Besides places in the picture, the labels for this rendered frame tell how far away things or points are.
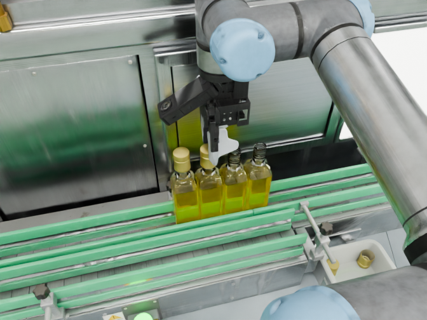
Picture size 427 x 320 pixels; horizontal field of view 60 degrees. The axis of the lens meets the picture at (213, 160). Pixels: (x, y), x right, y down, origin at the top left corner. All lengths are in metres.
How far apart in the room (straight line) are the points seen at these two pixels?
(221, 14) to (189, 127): 0.43
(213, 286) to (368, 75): 0.63
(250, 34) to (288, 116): 0.52
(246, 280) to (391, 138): 0.62
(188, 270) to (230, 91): 0.42
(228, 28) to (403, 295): 0.34
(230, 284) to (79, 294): 0.34
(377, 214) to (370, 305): 0.84
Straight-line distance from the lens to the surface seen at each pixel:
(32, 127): 0.92
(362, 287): 0.31
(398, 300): 0.31
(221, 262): 0.87
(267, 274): 0.95
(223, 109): 0.67
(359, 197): 1.05
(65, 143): 0.94
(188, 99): 0.66
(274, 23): 0.50
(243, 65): 0.48
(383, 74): 0.46
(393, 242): 1.23
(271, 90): 0.90
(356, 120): 0.44
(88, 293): 0.88
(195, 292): 0.92
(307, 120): 1.00
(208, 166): 0.78
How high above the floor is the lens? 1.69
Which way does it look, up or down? 45 degrees down
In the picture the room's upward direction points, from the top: straight up
